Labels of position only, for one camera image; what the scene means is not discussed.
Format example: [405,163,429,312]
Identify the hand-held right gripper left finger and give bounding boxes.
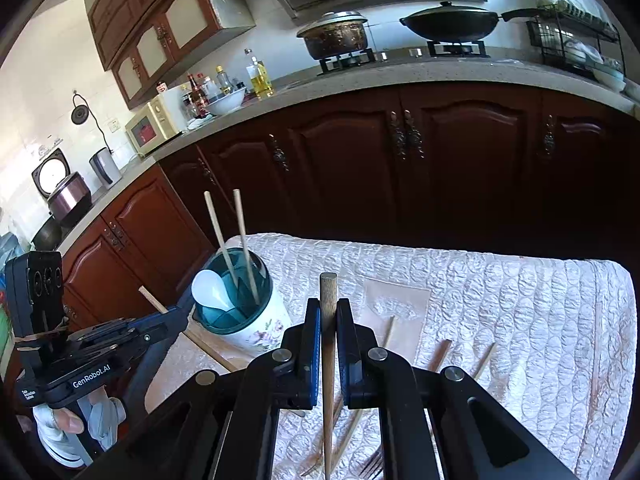
[87,297,322,480]

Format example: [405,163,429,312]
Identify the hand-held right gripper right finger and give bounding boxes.
[336,297,576,480]

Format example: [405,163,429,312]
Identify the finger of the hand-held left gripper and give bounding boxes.
[140,306,182,333]
[115,324,185,361]

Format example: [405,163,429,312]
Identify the white plastic spoon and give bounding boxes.
[191,269,236,311]

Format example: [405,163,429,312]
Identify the thick round-ended wooden chopstick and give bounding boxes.
[319,272,339,480]

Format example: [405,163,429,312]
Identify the white floral utensil holder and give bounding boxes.
[191,247,293,351]

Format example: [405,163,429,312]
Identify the person's left hand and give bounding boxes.
[32,394,127,467]

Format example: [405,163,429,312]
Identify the blue plastic bag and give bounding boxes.
[0,232,25,261]

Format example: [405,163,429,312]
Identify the black pot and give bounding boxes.
[31,215,63,251]

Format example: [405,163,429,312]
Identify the open rice cooker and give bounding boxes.
[31,148,94,228]

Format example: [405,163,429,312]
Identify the metal fork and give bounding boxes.
[359,452,385,480]

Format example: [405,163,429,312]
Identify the grey electric kettle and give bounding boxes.
[89,147,123,190]

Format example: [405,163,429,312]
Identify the quilted white pink tablecloth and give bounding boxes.
[127,232,637,480]

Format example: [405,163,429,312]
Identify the dark wooden base cabinet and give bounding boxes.
[47,84,640,341]

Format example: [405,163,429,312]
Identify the cream microwave oven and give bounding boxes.
[125,96,182,157]

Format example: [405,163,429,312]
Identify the white bowl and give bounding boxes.
[205,86,247,116]

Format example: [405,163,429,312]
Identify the dark sauce bottle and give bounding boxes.
[187,74,207,117]

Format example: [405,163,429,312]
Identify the yellow cooking oil bottle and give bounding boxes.
[244,49,275,97]

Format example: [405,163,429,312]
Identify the speckled stone kitchen countertop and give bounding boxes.
[52,55,640,256]

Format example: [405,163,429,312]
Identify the gas stove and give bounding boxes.
[316,40,492,77]

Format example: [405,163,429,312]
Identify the stained metal pot with lid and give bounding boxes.
[296,10,369,61]

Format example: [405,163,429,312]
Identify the black wok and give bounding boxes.
[399,1,540,42]

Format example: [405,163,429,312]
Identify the pale stacked bowls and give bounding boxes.
[592,62,627,92]

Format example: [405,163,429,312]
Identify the black round wall hanger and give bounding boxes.
[71,91,91,126]

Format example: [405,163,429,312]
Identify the wooden wall cabinet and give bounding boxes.
[84,0,257,111]

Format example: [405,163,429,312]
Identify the black wire dish rack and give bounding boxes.
[526,2,626,81]

